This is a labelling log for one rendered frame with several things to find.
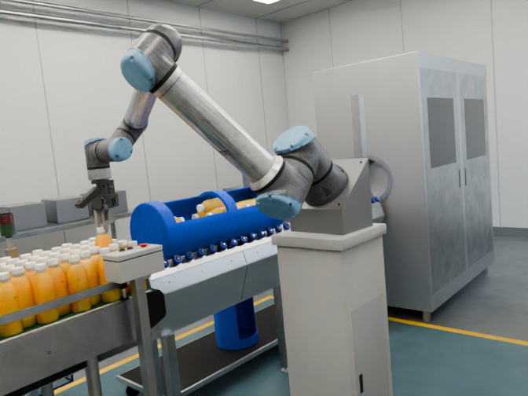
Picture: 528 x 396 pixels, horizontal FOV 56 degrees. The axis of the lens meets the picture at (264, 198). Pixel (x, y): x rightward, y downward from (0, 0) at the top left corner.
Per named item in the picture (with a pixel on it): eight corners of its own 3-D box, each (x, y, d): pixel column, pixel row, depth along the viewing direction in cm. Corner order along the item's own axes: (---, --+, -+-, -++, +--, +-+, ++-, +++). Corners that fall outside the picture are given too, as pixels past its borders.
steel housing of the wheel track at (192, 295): (386, 242, 376) (383, 198, 373) (159, 346, 213) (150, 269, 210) (353, 240, 395) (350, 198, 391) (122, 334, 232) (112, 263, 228)
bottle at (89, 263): (89, 306, 186) (82, 258, 184) (78, 305, 190) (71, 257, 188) (104, 301, 191) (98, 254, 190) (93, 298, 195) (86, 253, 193)
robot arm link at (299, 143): (336, 152, 182) (313, 116, 173) (321, 186, 173) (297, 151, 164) (303, 157, 192) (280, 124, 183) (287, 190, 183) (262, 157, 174)
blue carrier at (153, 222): (291, 227, 283) (284, 178, 282) (172, 264, 217) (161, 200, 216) (254, 229, 302) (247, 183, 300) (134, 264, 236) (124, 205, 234)
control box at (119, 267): (165, 269, 191) (162, 243, 190) (121, 284, 176) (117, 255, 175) (149, 267, 198) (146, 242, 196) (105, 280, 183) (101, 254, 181)
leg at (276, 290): (291, 370, 316) (283, 275, 309) (286, 374, 311) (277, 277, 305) (284, 368, 319) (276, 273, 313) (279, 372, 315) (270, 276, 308)
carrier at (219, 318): (213, 351, 319) (257, 349, 317) (199, 218, 310) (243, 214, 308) (219, 335, 347) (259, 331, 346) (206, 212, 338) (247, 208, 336)
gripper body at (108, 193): (119, 207, 204) (115, 178, 203) (101, 210, 198) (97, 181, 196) (109, 207, 209) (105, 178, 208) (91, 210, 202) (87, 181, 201)
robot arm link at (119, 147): (126, 127, 191) (106, 130, 198) (109, 148, 184) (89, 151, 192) (141, 145, 196) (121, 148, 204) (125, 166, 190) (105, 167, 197)
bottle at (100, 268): (102, 303, 188) (96, 255, 186) (100, 298, 195) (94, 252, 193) (121, 299, 191) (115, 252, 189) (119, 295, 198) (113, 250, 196)
